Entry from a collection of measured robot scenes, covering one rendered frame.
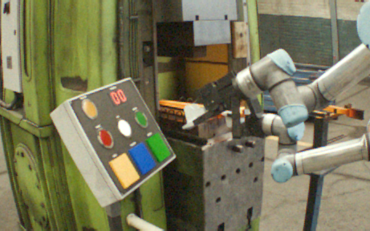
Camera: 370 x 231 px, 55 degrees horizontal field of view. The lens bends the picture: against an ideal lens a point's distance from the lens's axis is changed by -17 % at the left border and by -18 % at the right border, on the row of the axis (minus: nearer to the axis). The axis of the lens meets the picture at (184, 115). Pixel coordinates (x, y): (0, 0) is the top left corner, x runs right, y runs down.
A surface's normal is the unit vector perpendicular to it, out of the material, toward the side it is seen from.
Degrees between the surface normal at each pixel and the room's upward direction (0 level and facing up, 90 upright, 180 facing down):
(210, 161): 90
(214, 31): 90
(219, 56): 90
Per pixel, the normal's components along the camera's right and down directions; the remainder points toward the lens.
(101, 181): -0.37, 0.23
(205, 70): -0.73, 0.19
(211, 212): 0.68, 0.15
